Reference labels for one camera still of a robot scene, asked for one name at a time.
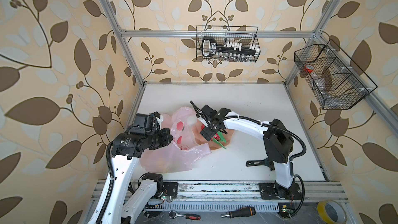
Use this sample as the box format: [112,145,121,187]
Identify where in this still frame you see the pink dragon fruit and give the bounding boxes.
[202,132,227,150]

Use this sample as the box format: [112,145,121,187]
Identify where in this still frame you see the pink plastic bag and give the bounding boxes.
[140,107,211,174]

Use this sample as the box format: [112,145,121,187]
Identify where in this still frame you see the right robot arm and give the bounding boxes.
[190,102,307,199]

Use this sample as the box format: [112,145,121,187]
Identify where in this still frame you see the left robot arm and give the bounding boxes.
[88,128,173,224]

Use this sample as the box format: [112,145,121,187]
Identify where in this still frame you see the pink wavy plate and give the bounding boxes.
[192,121,234,150]

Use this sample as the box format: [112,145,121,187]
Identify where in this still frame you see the black adjustable wrench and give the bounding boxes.
[246,158,275,171]

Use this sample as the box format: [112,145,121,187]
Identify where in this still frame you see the black socket set holder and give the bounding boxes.
[199,36,261,58]

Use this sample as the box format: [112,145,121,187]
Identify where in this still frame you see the black orange screwdriver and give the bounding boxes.
[221,206,256,219]

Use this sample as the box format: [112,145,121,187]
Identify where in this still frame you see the yellow tape roll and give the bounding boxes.
[317,200,347,224]

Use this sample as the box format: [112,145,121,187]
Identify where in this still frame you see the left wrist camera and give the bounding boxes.
[127,112,163,136]

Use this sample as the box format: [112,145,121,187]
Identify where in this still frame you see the ratchet wrench red handle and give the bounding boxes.
[169,211,201,220]

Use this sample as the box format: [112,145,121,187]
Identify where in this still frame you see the black wire basket back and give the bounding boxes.
[195,25,261,63]

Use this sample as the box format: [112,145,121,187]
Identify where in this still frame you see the black wire basket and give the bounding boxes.
[195,25,261,63]
[294,39,377,110]

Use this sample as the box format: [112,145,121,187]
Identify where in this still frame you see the black wire basket right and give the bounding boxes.
[294,39,377,110]

